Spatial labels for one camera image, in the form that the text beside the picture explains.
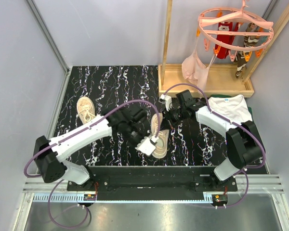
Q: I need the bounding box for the purple cable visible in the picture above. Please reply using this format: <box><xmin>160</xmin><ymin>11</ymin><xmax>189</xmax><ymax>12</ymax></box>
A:
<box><xmin>23</xmin><ymin>100</ymin><xmax>161</xmax><ymax>228</ymax></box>
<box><xmin>163</xmin><ymin>83</ymin><xmax>266</xmax><ymax>209</ymax></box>

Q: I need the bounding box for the pink round clip hanger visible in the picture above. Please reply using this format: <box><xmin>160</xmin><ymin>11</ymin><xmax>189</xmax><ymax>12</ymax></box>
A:
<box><xmin>197</xmin><ymin>0</ymin><xmax>274</xmax><ymax>62</ymax></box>

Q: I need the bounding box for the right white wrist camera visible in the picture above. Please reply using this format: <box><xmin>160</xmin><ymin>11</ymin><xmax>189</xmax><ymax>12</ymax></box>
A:
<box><xmin>158</xmin><ymin>94</ymin><xmax>172</xmax><ymax>111</ymax></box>

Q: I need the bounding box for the black marble pattern mat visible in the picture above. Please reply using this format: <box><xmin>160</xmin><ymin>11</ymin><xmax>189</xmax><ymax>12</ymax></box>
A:
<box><xmin>53</xmin><ymin>65</ymin><xmax>227</xmax><ymax>167</ymax></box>

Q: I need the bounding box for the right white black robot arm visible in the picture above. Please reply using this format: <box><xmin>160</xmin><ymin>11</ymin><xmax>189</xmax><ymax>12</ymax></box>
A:
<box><xmin>159</xmin><ymin>90</ymin><xmax>265</xmax><ymax>191</ymax></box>

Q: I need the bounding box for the wooden drying rack frame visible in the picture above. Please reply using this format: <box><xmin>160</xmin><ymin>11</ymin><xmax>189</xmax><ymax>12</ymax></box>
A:
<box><xmin>158</xmin><ymin>0</ymin><xmax>289</xmax><ymax>98</ymax></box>

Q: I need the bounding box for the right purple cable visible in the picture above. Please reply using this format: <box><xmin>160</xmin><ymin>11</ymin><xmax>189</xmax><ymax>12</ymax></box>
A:
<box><xmin>163</xmin><ymin>83</ymin><xmax>266</xmax><ymax>209</ymax></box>

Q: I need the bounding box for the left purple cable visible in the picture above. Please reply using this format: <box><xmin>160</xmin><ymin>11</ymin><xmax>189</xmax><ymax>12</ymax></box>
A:
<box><xmin>23</xmin><ymin>100</ymin><xmax>161</xmax><ymax>228</ymax></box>

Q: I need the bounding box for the red sock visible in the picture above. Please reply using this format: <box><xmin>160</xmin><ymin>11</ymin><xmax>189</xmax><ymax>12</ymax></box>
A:
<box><xmin>217</xmin><ymin>21</ymin><xmax>240</xmax><ymax>59</ymax></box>

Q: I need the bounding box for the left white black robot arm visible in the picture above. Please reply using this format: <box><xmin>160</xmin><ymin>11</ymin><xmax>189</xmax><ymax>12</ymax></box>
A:
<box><xmin>34</xmin><ymin>106</ymin><xmax>147</xmax><ymax>191</ymax></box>

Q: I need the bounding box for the green folded garment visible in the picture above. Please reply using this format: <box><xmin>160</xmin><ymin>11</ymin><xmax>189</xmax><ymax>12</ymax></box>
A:
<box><xmin>248</xmin><ymin>107</ymin><xmax>253</xmax><ymax>121</ymax></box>

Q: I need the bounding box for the brown striped sock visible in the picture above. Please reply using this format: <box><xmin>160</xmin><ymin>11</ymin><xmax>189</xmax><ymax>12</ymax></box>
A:
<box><xmin>235</xmin><ymin>23</ymin><xmax>260</xmax><ymax>79</ymax></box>

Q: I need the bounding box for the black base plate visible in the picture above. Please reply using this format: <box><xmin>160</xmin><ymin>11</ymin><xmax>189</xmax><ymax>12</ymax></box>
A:
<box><xmin>67</xmin><ymin>166</ymin><xmax>237</xmax><ymax>203</ymax></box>

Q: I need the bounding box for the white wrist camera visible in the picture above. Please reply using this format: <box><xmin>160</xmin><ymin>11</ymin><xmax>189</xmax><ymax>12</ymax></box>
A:
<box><xmin>158</xmin><ymin>94</ymin><xmax>172</xmax><ymax>111</ymax></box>
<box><xmin>135</xmin><ymin>136</ymin><xmax>158</xmax><ymax>156</ymax></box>

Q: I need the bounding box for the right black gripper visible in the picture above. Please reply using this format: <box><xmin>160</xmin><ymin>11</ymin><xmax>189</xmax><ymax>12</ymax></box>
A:
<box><xmin>159</xmin><ymin>106</ymin><xmax>186</xmax><ymax>131</ymax></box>

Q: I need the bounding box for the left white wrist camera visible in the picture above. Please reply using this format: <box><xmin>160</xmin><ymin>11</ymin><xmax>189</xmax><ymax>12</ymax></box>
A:
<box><xmin>135</xmin><ymin>136</ymin><xmax>158</xmax><ymax>156</ymax></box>

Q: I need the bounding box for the beige sneaker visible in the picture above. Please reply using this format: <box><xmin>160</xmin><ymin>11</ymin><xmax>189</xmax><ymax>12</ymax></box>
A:
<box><xmin>151</xmin><ymin>113</ymin><xmax>169</xmax><ymax>159</ymax></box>
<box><xmin>77</xmin><ymin>96</ymin><xmax>96</xmax><ymax>124</ymax></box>

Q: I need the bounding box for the pink bra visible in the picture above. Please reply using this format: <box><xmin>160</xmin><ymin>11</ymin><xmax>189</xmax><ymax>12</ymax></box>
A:
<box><xmin>182</xmin><ymin>37</ymin><xmax>216</xmax><ymax>92</ymax></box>

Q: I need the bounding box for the white t-shirt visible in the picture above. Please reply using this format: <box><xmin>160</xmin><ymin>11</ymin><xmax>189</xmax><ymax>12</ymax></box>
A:
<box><xmin>209</xmin><ymin>94</ymin><xmax>253</xmax><ymax>123</ymax></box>

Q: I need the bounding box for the cream shoelace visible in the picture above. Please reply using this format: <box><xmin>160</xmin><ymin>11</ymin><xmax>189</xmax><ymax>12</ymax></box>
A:
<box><xmin>151</xmin><ymin>113</ymin><xmax>163</xmax><ymax>136</ymax></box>

